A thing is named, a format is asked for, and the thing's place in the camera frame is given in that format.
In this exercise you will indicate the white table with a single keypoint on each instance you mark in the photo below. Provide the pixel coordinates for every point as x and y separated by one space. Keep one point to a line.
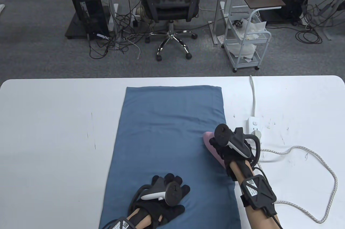
54 105

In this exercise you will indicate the blue pillowcase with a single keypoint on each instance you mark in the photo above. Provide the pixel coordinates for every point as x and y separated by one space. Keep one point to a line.
161 132

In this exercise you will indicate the white floor power strip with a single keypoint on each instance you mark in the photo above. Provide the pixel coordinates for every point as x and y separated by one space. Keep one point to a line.
134 18

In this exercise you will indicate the person's left forearm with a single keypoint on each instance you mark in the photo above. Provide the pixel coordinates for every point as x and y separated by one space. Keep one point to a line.
147 221

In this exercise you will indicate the person's left hand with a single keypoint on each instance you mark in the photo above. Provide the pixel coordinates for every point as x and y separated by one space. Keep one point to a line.
172 212

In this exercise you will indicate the pink electric iron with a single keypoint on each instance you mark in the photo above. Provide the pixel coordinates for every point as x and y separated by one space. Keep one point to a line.
213 150

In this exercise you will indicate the person's right forearm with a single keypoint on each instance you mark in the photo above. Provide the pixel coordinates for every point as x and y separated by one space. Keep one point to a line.
258 218

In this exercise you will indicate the white desk leg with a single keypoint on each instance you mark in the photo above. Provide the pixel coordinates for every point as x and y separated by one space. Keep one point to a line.
111 2

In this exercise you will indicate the black desk base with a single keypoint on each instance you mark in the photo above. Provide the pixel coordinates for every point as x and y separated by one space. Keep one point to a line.
75 28

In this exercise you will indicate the black white right hand controller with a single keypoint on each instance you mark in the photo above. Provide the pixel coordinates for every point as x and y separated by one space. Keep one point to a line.
222 133

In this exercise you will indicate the person's right hand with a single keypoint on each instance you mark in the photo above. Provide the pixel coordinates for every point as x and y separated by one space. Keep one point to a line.
229 156

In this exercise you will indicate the white rolling cart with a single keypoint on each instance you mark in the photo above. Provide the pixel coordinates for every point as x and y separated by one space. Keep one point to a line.
267 41

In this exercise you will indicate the black white left hand controller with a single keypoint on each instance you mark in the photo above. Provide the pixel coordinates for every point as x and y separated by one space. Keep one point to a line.
172 192

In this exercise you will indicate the black white hand controller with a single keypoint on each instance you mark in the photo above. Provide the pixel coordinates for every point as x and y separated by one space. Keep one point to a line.
172 192
222 133

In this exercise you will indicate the grey desk leg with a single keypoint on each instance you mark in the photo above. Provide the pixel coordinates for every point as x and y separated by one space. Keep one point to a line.
327 33

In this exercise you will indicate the white paper bag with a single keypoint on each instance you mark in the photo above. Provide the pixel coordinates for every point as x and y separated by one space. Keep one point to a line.
248 28

